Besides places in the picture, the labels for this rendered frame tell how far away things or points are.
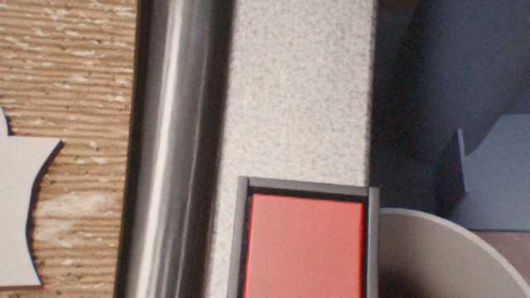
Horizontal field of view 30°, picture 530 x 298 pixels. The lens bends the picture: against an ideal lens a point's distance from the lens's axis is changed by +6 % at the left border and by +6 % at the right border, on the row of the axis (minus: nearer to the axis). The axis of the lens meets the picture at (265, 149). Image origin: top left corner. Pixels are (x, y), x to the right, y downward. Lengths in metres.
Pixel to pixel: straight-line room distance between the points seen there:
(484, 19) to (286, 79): 0.62
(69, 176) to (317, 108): 0.14
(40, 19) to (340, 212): 0.19
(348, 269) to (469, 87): 0.81
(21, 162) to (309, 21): 0.18
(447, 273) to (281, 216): 0.74
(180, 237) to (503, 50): 0.75
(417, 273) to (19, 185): 0.84
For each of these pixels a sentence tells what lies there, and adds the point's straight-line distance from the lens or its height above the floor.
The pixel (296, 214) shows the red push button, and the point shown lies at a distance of 0.50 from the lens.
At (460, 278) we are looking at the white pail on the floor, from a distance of 1.21.
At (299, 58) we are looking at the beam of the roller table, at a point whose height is 0.92.
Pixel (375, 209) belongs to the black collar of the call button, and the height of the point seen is 0.93.
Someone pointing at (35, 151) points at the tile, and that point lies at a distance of 0.50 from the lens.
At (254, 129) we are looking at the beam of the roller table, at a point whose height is 0.92.
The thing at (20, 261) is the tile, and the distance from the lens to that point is 0.48.
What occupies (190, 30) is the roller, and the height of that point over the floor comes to 0.92.
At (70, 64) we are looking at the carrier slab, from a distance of 0.53.
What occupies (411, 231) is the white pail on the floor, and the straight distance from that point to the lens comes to 1.15.
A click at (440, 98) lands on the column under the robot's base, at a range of 1.33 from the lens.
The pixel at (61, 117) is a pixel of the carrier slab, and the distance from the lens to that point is 0.52.
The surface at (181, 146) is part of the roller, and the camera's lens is 0.52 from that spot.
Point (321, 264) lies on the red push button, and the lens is 0.49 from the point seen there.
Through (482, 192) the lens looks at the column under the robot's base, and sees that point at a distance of 1.53.
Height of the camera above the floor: 1.40
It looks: 68 degrees down
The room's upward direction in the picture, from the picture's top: 6 degrees clockwise
